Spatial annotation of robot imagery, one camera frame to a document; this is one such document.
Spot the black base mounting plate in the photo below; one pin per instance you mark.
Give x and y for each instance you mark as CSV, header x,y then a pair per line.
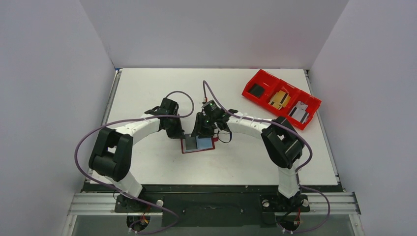
x,y
216,205

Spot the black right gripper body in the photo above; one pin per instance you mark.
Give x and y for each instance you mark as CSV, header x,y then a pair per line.
x,y
202,129

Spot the gold cards in bin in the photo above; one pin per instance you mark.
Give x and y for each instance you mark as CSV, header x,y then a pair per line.
x,y
280,100

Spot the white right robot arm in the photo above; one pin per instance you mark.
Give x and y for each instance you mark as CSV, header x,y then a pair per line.
x,y
278,135

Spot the aluminium front rail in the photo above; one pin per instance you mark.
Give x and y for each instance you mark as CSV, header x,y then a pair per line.
x,y
342,203

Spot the silver cards in bin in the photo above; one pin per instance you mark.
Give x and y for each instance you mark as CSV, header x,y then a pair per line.
x,y
299,112

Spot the black cards in bin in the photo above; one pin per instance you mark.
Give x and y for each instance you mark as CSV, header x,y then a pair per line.
x,y
256,90

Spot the red leather card holder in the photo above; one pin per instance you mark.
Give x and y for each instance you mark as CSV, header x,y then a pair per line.
x,y
203,144

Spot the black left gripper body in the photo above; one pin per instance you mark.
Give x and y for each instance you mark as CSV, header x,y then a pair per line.
x,y
176,131

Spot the black striped card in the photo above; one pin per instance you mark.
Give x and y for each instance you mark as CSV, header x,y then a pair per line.
x,y
190,143

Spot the red three-compartment bin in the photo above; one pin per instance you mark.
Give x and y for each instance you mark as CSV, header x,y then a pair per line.
x,y
273,84

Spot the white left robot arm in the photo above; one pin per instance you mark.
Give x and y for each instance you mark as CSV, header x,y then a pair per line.
x,y
112,152

